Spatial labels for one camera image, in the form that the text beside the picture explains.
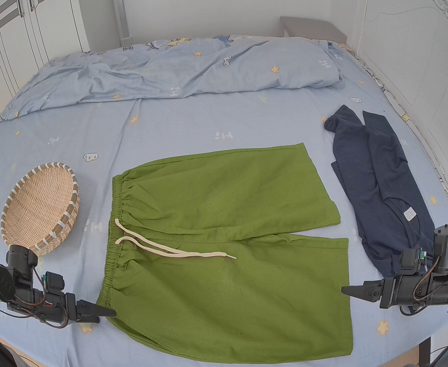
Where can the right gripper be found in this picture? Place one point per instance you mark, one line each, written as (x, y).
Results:
(407, 291)

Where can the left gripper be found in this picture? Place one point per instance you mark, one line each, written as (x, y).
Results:
(61, 310)

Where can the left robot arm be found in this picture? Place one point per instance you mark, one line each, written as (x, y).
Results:
(2, 281)

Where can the round woven basket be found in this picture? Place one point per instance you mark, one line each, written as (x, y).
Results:
(36, 205)

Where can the bed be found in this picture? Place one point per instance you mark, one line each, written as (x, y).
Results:
(224, 120)

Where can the dark blue T-shirt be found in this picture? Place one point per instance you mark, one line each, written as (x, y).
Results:
(373, 174)

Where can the green shorts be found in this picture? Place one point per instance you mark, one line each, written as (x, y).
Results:
(224, 243)

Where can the pale blue quilt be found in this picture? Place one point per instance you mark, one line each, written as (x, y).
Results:
(208, 71)

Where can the grey bedside table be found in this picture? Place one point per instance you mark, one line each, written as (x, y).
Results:
(312, 27)

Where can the white wardrobe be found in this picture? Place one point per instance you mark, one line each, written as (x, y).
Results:
(28, 33)

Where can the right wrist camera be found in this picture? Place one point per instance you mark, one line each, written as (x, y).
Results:
(410, 260)

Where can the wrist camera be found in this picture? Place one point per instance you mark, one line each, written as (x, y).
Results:
(410, 260)
(54, 283)

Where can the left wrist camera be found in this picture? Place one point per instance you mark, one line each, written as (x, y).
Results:
(54, 283)

